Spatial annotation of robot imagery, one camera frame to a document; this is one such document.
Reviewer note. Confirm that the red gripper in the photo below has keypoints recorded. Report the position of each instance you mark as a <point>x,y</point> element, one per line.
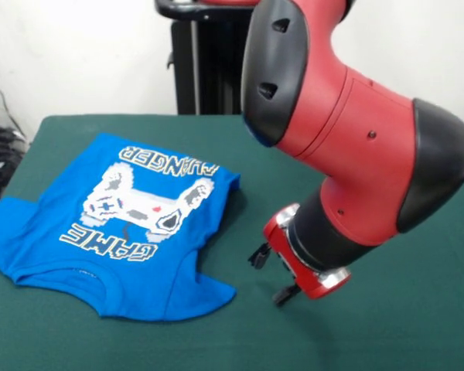
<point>294,263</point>

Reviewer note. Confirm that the blue shirt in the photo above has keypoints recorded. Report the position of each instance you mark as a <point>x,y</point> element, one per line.
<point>54,239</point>

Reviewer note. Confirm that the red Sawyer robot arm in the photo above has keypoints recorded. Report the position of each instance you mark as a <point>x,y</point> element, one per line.
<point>352,116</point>

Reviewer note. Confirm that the dark green table cloth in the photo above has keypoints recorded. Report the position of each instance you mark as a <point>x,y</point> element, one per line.
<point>332,328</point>

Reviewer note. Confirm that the black office chair base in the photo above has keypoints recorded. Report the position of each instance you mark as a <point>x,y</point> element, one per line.
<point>7,150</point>

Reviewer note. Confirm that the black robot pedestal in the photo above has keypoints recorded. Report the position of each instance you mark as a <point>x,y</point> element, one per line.
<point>209,69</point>

